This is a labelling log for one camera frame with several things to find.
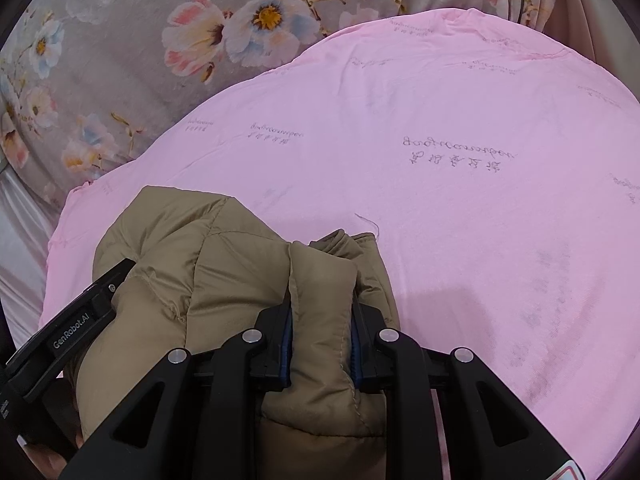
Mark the pink bed sheet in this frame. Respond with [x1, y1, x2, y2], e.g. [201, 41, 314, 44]
[39, 6, 640, 480]

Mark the beige curtain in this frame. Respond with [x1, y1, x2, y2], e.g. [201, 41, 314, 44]
[542, 0, 618, 68]

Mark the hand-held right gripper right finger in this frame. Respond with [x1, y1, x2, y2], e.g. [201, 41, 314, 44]
[350, 304, 587, 480]

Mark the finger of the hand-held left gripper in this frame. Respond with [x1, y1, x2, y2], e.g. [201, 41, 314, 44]
[93, 258, 137, 307]

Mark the white pleated fabric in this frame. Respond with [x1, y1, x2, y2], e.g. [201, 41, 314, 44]
[0, 167, 68, 348]

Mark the tan padded jacket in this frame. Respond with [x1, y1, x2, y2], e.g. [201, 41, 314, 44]
[75, 185, 401, 480]

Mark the person's left hand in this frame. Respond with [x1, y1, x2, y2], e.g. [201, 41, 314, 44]
[17, 435, 71, 479]

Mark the grey floral bedspread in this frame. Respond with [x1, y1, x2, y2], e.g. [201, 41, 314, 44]
[0, 0, 568, 207]

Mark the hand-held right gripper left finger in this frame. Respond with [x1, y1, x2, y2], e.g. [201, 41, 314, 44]
[61, 304, 294, 480]

